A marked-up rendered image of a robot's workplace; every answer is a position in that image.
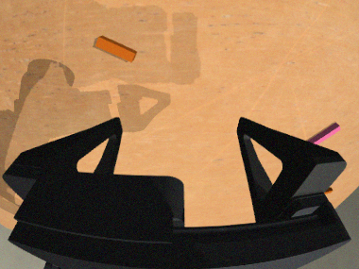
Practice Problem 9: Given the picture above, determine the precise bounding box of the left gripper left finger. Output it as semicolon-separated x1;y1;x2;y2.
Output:
13;117;123;174

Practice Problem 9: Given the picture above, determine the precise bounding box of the pink rod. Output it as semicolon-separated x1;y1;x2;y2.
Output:
308;123;340;144

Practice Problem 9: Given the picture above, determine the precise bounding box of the orange rod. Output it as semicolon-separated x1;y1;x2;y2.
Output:
325;187;333;194
96;36;137;62

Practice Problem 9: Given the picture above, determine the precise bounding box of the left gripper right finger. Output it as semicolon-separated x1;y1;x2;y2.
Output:
237;117;347;222

